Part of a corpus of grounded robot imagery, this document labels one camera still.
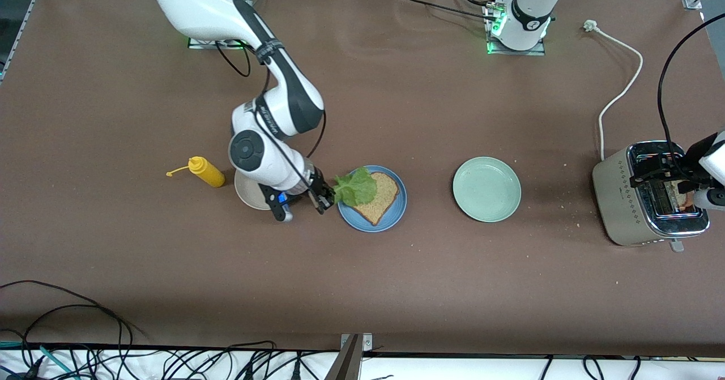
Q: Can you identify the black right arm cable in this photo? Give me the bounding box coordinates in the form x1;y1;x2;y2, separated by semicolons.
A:
214;39;328;191

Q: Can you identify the brown bread slice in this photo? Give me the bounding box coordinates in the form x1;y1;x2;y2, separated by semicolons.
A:
667;179;698;214
351;172;400;227

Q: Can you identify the teal cable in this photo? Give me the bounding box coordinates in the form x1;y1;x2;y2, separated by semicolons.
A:
0;341;77;380

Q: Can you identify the grey metal bracket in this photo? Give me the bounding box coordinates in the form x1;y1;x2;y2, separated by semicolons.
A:
326;333;374;380

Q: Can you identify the green lettuce leaf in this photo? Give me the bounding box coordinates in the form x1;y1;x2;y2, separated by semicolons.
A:
333;167;378;207

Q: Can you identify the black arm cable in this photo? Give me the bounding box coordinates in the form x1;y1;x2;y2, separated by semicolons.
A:
656;13;725;164
214;39;328;191

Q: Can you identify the pale beige round plate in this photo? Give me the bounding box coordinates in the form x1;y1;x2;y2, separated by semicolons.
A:
234;168;278;211

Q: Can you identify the black base power cable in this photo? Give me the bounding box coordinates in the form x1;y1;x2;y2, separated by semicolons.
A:
391;0;500;23

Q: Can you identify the blue round plate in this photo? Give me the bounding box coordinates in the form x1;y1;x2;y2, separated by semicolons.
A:
337;165;407;233

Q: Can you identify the white power cable with plug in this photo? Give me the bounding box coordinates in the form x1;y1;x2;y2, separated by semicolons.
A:
583;20;645;163

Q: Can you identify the aluminium arm base plate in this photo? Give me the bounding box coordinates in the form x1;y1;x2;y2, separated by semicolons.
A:
483;3;547;57
188;26;253;50

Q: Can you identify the beige metal toaster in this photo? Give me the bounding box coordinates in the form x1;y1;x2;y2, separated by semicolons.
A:
592;140;710;253

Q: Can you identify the pale green round plate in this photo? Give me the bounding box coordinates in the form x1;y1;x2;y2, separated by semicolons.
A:
452;156;522;223

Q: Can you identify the tangled black cable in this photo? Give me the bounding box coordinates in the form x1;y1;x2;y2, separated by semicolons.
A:
164;341;340;380

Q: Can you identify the yellow squeeze bottle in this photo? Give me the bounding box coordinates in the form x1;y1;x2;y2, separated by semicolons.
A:
166;156;226;189

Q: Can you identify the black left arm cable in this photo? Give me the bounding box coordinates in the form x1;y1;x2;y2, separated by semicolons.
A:
656;13;725;164

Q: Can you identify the long black looped cable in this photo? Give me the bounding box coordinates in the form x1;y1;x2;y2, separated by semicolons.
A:
0;281;134;364

